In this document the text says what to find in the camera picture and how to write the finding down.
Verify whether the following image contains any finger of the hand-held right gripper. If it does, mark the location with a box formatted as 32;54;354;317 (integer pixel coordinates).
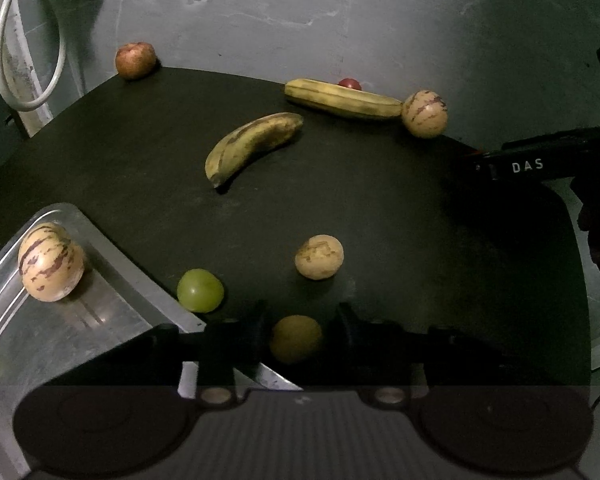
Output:
455;145;497;185

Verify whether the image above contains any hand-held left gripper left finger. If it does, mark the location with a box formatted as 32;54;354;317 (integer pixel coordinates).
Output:
55;301;267;408

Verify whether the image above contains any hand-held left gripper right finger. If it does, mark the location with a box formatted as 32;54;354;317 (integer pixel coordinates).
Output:
330;302;546;408

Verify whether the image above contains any tan round fruit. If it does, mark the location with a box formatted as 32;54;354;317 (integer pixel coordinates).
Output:
269;315;324;365

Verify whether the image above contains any large striped pepino melon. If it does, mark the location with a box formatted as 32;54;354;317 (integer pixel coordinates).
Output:
400;90;449;139

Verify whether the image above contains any small striped pepino melon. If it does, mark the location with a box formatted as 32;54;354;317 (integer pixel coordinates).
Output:
294;234;345;281

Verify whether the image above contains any metal tray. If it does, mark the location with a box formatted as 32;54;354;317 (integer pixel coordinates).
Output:
0;202;303;480

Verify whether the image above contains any green round fruit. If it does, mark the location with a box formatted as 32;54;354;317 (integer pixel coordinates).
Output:
176;268;225;314

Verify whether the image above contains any straight spotted banana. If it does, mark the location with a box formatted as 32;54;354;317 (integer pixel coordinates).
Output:
284;78;405;121

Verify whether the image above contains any curved spotted banana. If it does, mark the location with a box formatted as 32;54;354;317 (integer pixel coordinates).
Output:
204;112;305;190

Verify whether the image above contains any large lobed pepino melon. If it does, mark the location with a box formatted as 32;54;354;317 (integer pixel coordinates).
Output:
17;222;87;303

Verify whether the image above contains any reddish apple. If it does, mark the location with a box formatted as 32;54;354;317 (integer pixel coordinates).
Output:
115;41;157;81

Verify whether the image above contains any white hose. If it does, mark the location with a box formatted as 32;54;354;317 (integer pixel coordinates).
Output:
0;0;68;112

